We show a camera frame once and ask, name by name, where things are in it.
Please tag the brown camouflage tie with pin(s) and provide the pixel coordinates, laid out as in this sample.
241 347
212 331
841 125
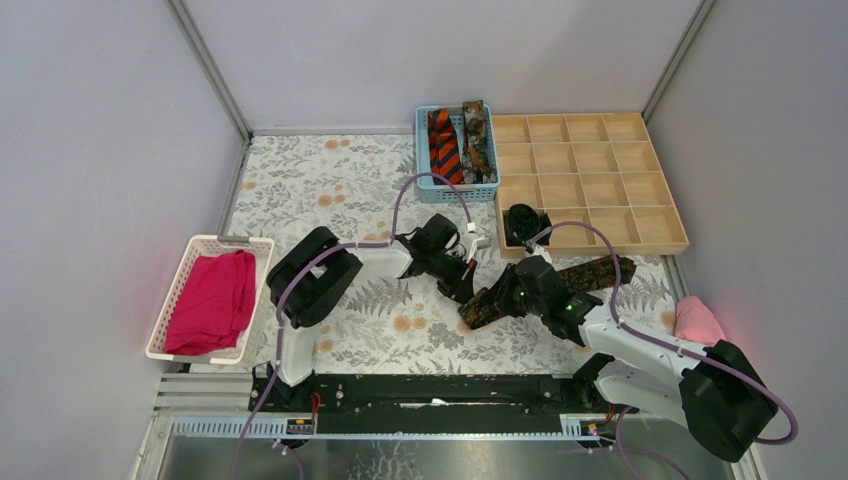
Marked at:
477 166

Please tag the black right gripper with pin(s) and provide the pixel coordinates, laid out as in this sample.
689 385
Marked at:
502 300

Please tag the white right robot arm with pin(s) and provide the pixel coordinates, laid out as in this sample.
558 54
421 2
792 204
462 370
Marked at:
712 391

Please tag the dark green rolled tie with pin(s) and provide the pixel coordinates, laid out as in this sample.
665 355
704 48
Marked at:
523 222

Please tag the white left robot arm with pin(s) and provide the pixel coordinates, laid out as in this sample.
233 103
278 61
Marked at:
309 282

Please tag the black gold patterned tie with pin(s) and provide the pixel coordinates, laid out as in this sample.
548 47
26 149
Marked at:
594 275

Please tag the orange navy striped tie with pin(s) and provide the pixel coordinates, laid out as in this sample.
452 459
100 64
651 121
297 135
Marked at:
444 151

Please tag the white plastic basket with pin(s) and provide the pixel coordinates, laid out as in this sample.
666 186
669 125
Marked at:
212 246

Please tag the pink cloth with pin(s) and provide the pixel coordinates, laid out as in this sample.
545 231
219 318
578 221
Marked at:
697 323

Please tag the floral patterned tablecloth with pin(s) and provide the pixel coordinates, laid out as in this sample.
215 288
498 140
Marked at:
358 187

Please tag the red cloth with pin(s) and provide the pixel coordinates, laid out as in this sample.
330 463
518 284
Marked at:
215 306

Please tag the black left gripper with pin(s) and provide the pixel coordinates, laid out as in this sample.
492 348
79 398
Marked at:
457 281

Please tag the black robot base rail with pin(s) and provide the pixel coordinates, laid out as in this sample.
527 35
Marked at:
435 404

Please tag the blue plastic basket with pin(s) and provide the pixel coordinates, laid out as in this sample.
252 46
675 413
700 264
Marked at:
430 191

